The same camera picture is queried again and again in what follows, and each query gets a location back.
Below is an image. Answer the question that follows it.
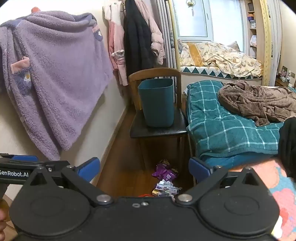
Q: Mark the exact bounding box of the white framed window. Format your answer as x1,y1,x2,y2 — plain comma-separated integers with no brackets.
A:
172,0,215,42

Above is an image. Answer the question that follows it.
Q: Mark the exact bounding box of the wooden bedside table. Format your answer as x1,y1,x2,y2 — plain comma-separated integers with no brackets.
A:
275,66,296,88

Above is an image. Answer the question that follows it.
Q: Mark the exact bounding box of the black coat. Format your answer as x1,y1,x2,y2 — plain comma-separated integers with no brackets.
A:
123,0,156,77

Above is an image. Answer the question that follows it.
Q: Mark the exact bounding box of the purple fleece robe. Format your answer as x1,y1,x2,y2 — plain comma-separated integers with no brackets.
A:
0,11,114,161

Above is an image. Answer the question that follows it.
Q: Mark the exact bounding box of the wall shelf unit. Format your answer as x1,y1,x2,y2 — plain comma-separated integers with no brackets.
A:
246,0,259,59

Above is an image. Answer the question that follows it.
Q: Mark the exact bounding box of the teal plastic bin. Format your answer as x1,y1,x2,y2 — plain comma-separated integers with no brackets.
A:
138,78,174,128

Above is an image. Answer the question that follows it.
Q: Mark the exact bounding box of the white crumpled wrapper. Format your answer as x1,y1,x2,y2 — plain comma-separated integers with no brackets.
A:
165,185,183,198

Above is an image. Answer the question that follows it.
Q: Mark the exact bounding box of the white coffee sachet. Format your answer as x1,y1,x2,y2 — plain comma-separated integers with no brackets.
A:
157,180,175,189

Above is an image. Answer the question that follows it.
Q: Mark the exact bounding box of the pink puffer jacket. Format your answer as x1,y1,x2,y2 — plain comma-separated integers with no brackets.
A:
136,0,166,66

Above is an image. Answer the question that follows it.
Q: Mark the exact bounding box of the triangle patterned mat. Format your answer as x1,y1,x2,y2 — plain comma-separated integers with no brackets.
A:
180,65,263,81

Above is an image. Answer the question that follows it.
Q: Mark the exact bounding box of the teal checked blanket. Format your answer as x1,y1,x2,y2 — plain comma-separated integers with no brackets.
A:
186,80,285,161

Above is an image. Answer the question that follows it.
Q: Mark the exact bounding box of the wooden chair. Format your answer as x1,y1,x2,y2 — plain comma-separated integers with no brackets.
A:
128,68,188,168

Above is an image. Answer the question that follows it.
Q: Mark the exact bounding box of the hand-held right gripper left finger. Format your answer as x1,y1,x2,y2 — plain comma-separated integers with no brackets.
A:
23,158,114,207

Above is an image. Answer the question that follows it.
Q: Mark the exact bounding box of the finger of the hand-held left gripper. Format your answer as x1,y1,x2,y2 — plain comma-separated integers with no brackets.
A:
0,154,70,172

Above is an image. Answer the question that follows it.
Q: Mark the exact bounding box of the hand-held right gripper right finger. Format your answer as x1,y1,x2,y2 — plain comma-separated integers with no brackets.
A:
176,157,266,206

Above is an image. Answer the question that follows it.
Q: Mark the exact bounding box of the pink patterned cloth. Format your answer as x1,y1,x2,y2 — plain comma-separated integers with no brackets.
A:
229,160,296,241

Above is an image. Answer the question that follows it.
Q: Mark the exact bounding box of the hanging ornament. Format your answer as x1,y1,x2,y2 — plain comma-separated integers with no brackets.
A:
186,0,197,16

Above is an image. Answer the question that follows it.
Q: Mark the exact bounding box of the blue bed sheet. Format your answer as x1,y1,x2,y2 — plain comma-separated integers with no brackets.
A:
200,153,279,170

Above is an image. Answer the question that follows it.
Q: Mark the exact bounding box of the person's left hand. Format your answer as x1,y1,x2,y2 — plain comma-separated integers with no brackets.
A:
0,202,7,234

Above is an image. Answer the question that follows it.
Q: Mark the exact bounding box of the black cloth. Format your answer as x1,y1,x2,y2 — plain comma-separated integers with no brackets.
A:
279,117,296,177

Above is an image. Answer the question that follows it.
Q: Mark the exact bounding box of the pink and white jacket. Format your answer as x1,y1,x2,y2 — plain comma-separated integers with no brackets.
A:
103,0,129,87

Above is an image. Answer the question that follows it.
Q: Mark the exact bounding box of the yellow wooden post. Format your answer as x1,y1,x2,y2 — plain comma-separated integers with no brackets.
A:
258,0,273,87

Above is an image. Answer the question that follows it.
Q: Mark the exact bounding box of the purple snack bag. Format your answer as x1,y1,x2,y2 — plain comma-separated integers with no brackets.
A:
152,168,179,183
157,159,172,174

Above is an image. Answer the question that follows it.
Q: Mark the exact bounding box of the yellow floral duvet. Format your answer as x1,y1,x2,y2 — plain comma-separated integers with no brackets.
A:
178,39,263,78

